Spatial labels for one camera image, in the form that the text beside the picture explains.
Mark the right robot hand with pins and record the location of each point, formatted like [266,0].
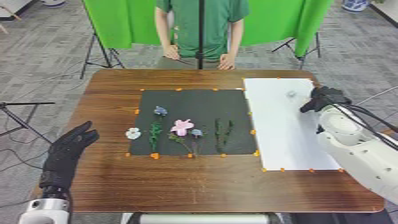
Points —
[326,96]

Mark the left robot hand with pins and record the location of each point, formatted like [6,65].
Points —
[63,156]

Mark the green sprig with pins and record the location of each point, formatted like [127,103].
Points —
[220,136]

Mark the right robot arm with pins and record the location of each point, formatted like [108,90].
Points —
[356,150]

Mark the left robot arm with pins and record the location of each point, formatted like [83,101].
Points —
[47,208]

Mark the dark mat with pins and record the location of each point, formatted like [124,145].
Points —
[197,106]

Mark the person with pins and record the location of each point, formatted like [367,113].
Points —
[223,20]

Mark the white sheet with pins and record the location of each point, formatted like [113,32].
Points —
[278,133]

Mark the white flower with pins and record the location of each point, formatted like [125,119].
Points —
[134,133]

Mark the black folding stand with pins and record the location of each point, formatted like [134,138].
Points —
[19,116]

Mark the black tripod stand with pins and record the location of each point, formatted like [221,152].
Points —
[108,56]
[309,50]

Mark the pink flower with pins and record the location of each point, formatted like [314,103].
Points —
[182,126]

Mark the small blue flower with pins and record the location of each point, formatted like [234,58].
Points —
[197,133]

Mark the blue and white vase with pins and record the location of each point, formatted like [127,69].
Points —
[356,4]
[54,2]

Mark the black stand pole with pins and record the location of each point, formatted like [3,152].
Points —
[202,33]

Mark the pale grey bar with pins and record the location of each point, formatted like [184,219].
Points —
[202,219]

